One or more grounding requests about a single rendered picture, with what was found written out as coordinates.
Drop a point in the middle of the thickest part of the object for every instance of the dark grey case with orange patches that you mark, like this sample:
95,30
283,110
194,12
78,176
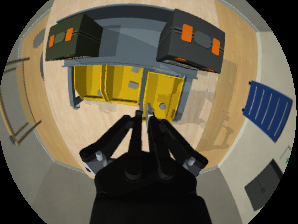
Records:
191,42

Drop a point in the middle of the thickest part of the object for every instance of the dark green case with orange latches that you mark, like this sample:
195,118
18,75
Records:
78,36

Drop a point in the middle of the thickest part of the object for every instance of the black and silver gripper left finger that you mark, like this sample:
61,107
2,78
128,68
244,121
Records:
96,155

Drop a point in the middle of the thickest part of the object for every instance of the small grey block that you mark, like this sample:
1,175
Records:
132,85
135,69

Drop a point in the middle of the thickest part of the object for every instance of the yellow open-front bin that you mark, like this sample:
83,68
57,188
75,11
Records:
88,80
116,84
162,89

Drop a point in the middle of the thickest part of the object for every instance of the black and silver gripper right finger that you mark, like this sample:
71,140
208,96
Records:
180,149

